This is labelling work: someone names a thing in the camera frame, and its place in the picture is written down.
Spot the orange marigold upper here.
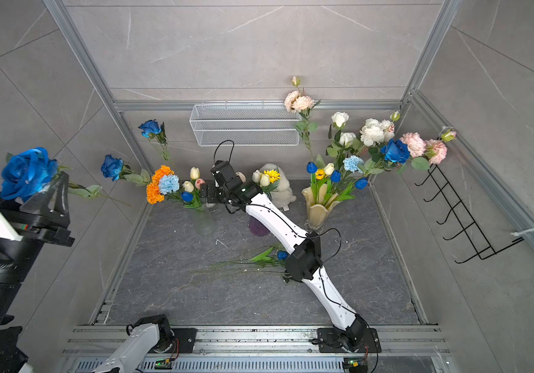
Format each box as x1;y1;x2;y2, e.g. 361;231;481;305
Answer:
151;166;175;184

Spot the pink tulip left vase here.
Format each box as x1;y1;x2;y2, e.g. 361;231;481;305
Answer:
195;179;206;190

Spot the black wire hook rack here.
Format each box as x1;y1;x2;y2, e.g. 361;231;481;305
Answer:
414;165;524;264

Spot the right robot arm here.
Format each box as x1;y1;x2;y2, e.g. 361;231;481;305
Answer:
201;159;381;354

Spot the white wire wall basket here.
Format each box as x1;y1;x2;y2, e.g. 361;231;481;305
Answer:
189;101;300;147

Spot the blue rose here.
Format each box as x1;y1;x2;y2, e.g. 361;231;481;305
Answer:
101;155;151;186
1;147;111;202
138;120;171;161

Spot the cream wavy glass vase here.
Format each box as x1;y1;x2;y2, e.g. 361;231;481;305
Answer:
302;183;340;231

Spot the blue purple ribbed vase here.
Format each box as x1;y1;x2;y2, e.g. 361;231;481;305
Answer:
248;217;270;237

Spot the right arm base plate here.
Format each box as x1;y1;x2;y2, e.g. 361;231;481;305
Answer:
311;327;382;354

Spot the white rose cluster right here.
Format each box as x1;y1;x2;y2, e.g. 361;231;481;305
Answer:
360;118;394;147

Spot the pink carnation pair right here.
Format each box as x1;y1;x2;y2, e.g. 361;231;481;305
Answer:
400;133;448;165

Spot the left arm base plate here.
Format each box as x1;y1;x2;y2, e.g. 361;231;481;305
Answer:
168;327;198;354

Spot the orange marigold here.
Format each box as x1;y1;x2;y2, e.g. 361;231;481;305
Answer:
146;183;164;205
151;166;175;184

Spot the blue rose right vase outer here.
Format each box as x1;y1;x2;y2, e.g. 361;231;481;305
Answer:
380;139;411;165

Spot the orange marigold lower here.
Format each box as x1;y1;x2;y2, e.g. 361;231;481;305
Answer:
146;183;164;205

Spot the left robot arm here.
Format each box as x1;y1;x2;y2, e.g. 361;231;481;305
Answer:
0;172;74;372

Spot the yellow sunflower centre vase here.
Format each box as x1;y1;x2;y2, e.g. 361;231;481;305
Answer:
263;169;281;183

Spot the peach carnation top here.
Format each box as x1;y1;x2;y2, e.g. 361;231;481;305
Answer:
284;90;316;113

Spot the clear glass vase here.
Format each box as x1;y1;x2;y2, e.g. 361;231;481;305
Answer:
190;205;216;236

